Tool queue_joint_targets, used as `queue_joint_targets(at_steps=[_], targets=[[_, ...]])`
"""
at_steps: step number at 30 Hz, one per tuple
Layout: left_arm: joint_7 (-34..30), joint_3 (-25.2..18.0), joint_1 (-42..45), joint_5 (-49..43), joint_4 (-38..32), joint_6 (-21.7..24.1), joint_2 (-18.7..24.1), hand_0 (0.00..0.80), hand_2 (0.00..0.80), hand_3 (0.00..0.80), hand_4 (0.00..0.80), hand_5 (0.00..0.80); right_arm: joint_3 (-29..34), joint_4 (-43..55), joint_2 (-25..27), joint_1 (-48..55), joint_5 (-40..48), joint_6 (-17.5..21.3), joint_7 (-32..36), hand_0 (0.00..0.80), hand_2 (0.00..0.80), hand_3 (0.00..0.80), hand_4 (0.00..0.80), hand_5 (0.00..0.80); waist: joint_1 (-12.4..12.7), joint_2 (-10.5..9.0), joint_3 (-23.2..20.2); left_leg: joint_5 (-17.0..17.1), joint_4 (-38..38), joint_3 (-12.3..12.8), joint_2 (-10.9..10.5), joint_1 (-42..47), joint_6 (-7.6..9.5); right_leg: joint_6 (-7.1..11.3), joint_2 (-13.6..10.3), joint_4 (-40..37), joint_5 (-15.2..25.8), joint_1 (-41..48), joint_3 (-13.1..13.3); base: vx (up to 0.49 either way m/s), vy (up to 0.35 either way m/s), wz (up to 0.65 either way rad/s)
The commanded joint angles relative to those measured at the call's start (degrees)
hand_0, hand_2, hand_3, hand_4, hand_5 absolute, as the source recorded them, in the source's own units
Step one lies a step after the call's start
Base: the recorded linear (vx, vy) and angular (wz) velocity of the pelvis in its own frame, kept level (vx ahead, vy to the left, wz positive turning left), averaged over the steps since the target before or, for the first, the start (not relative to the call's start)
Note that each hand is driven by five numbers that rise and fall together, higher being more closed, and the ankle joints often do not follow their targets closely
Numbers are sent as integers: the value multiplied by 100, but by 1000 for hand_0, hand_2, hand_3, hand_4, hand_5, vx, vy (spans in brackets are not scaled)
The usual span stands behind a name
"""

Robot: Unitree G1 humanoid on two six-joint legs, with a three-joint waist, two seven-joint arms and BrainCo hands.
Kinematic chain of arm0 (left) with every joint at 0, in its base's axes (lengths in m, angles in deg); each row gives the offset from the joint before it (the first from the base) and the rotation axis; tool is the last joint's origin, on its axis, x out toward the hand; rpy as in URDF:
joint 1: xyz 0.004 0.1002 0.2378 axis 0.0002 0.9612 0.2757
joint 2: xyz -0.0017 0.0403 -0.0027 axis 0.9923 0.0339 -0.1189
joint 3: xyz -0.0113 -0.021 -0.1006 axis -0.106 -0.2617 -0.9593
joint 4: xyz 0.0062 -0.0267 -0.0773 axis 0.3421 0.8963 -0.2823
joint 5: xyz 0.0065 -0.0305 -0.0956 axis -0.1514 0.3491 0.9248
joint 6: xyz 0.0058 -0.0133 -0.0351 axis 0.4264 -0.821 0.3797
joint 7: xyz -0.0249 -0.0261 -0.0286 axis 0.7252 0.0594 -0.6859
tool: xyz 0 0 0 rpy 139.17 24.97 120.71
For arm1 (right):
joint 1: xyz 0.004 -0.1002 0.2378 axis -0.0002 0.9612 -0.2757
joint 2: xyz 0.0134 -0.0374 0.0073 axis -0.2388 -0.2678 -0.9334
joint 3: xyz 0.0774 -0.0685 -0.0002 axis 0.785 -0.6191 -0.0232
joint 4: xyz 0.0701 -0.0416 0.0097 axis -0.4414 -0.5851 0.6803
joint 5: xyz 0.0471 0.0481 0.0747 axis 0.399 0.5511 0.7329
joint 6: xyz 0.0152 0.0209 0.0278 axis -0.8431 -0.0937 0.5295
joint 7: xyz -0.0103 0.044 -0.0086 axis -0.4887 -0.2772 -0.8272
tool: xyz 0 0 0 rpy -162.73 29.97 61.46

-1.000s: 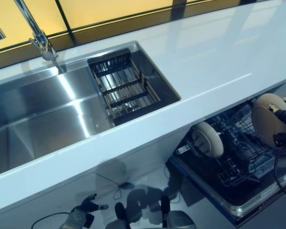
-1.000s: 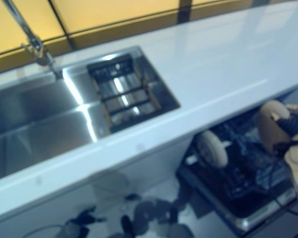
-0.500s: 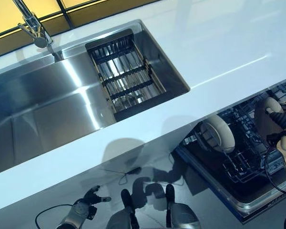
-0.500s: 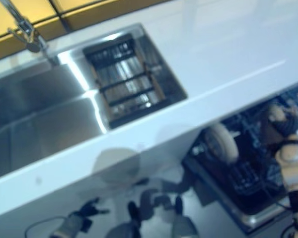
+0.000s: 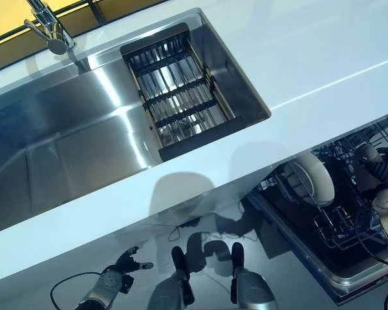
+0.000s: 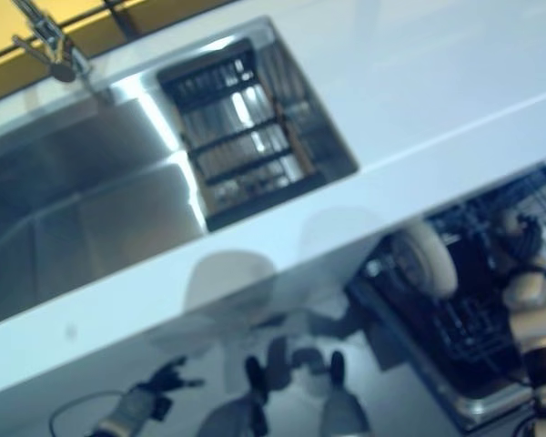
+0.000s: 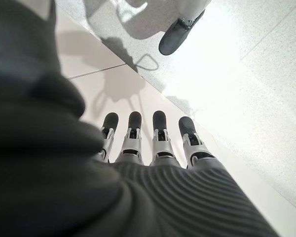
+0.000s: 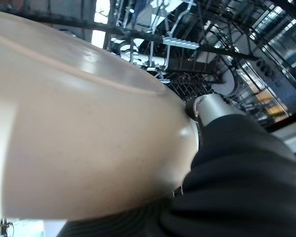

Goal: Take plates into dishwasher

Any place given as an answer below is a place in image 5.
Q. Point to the stainless steel sink basin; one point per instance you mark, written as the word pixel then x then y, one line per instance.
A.
pixel 68 135

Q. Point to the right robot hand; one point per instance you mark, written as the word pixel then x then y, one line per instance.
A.
pixel 383 166

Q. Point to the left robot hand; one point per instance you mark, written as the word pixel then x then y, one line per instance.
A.
pixel 129 263

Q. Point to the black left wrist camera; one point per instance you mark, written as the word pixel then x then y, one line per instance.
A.
pixel 127 283

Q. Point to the grey right robot leg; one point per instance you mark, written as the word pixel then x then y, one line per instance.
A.
pixel 252 287

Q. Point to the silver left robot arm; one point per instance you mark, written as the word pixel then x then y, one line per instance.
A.
pixel 103 287

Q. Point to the chrome gooseneck kitchen faucet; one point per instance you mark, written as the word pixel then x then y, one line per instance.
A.
pixel 51 26

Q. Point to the black dish drying rack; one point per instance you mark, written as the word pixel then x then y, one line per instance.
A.
pixel 178 93

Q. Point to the black built-in dishwasher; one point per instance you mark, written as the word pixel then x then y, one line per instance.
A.
pixel 297 226

